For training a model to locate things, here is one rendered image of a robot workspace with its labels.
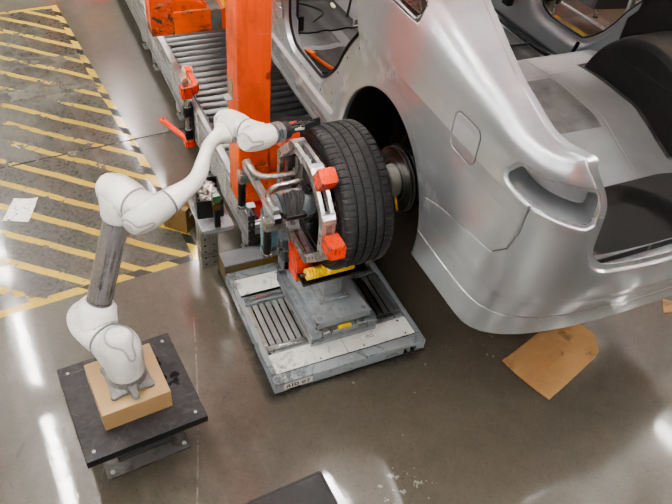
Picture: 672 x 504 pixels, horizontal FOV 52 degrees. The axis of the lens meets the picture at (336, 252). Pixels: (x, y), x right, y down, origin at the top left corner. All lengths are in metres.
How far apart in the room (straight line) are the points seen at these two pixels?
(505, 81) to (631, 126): 1.54
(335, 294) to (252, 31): 1.35
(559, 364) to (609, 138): 1.19
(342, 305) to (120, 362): 1.21
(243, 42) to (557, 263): 1.60
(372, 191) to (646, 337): 1.98
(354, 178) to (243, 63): 0.74
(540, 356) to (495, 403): 0.42
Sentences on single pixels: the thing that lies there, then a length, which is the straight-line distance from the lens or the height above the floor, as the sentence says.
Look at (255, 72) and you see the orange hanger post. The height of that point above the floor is 1.26.
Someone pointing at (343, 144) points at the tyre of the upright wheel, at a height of 1.17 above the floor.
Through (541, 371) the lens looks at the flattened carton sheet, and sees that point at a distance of 3.77.
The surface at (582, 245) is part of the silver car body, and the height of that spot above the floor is 1.32.
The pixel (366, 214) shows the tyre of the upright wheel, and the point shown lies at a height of 0.98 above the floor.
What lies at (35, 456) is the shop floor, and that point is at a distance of 3.39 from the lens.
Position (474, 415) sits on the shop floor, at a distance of 3.50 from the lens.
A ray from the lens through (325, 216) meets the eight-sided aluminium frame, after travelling 2.83.
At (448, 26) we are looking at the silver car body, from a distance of 2.64.
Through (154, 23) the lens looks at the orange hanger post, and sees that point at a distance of 5.13.
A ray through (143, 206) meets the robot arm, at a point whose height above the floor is 1.18.
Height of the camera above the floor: 2.79
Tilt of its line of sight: 43 degrees down
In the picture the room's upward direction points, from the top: 6 degrees clockwise
